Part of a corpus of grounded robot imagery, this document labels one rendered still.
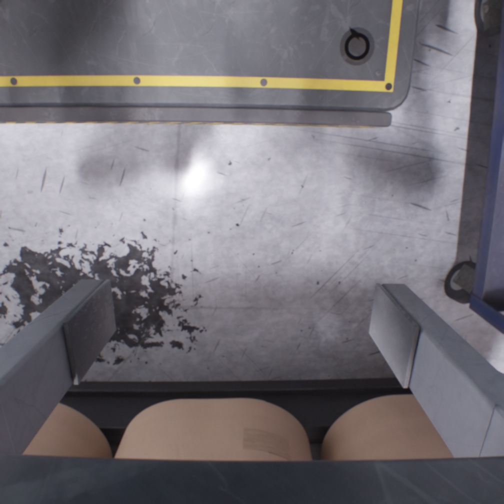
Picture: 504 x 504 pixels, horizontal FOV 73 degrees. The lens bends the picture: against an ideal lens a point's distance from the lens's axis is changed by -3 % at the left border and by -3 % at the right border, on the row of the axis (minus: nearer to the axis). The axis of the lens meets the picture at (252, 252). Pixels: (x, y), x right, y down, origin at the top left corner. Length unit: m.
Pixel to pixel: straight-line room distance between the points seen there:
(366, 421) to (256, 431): 0.22
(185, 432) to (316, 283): 0.45
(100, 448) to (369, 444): 0.55
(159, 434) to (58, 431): 0.21
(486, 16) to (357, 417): 0.84
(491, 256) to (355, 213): 0.30
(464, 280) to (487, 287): 0.06
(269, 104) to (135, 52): 0.18
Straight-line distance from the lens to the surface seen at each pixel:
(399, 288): 0.17
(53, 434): 0.84
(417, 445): 0.75
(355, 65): 0.51
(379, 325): 0.17
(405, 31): 0.54
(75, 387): 1.10
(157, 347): 0.98
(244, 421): 0.73
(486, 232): 0.83
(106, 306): 0.17
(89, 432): 0.88
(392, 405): 0.81
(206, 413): 0.76
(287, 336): 0.94
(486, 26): 0.92
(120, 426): 0.97
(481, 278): 0.85
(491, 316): 0.84
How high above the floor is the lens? 0.80
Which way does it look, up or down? 72 degrees down
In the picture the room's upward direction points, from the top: 178 degrees clockwise
